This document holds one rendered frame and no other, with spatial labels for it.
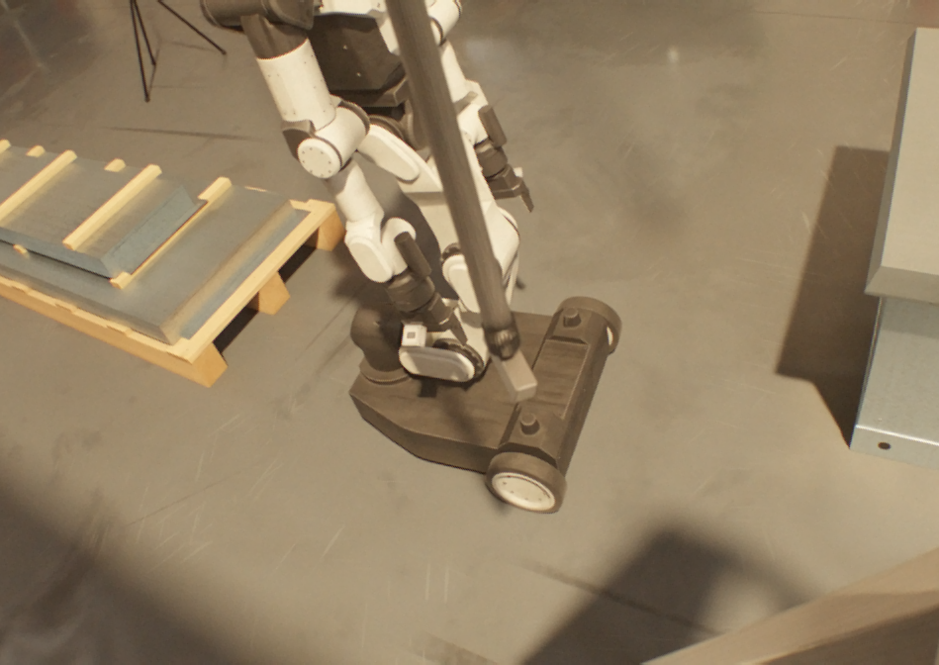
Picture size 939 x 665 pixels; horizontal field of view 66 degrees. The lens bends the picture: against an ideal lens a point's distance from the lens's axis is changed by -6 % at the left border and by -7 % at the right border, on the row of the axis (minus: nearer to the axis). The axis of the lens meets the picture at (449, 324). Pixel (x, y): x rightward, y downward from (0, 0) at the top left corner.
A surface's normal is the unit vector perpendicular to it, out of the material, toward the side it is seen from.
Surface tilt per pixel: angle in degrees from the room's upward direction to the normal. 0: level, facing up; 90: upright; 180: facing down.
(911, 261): 0
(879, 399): 90
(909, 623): 92
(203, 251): 0
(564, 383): 0
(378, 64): 98
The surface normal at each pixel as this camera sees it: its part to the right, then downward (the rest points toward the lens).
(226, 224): -0.24, -0.68
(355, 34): 0.40, 0.68
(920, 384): -0.46, 0.71
